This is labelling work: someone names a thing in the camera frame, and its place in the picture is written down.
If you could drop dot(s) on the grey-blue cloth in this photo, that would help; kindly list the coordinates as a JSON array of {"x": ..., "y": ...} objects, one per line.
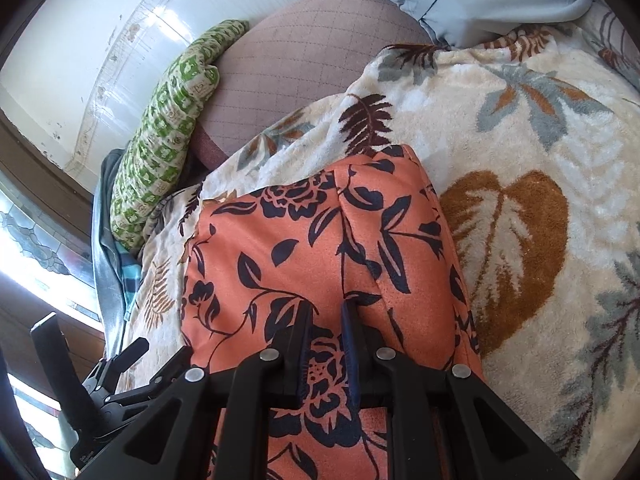
[{"x": 105, "y": 260}]

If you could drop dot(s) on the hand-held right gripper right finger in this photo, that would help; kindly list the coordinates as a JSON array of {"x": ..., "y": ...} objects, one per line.
[{"x": 352, "y": 355}]

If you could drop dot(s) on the pink-brown quilted mattress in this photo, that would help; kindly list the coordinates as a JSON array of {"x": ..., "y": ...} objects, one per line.
[{"x": 300, "y": 60}]

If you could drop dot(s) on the green patterned pillow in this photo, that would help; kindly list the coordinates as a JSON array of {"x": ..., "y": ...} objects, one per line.
[{"x": 165, "y": 125}]

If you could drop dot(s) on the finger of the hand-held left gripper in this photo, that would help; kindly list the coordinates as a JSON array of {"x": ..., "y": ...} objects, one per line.
[
  {"x": 127, "y": 352},
  {"x": 50, "y": 355}
]

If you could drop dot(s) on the stained glass window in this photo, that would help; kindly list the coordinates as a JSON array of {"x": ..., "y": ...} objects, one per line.
[{"x": 45, "y": 250}]

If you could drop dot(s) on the teal striped cloth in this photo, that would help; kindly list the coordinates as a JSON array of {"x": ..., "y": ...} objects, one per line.
[{"x": 131, "y": 280}]

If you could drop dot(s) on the orange floral print garment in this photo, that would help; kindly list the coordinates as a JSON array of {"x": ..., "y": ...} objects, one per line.
[{"x": 300, "y": 240}]

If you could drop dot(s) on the cream leaf print blanket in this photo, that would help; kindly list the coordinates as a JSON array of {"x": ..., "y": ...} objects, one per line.
[{"x": 500, "y": 135}]

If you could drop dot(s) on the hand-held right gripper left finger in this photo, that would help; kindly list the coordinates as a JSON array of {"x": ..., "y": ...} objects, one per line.
[{"x": 299, "y": 360}]

